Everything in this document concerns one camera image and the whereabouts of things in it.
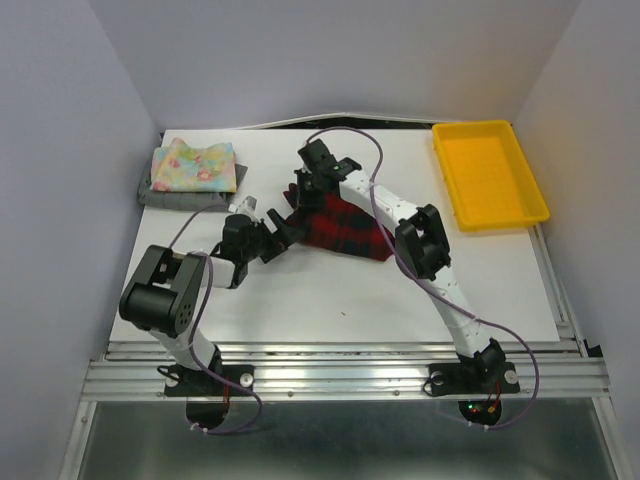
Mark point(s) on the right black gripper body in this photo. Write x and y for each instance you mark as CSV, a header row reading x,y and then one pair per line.
x,y
308,192

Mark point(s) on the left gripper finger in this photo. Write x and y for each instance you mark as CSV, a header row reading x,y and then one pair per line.
x,y
273,246
285,233

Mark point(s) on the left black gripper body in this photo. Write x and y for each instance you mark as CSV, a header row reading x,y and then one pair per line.
x,y
259,242

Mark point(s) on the red black plaid skirt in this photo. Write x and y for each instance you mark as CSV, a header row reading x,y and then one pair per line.
x,y
338,226

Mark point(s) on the grey pleated skirt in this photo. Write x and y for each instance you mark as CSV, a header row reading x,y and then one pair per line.
x,y
182,202

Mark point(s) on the pastel floral skirt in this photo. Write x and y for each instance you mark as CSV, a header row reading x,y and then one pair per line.
x,y
184,169

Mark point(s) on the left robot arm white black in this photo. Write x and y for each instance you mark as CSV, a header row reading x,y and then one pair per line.
x,y
168,292

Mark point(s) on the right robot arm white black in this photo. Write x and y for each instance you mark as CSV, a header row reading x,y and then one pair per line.
x,y
419,243

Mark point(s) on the yellow plastic tray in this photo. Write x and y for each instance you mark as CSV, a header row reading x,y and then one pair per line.
x,y
488,178

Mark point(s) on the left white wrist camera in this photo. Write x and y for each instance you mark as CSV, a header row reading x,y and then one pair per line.
x,y
246,207

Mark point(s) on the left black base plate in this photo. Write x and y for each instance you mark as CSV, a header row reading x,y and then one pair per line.
x,y
235,380

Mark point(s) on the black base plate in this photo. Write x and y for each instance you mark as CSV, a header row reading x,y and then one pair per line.
x,y
445,379
235,380

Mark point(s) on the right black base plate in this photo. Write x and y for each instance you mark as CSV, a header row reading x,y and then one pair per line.
x,y
445,379

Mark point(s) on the aluminium rail frame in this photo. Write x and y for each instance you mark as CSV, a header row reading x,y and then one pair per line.
x,y
354,411

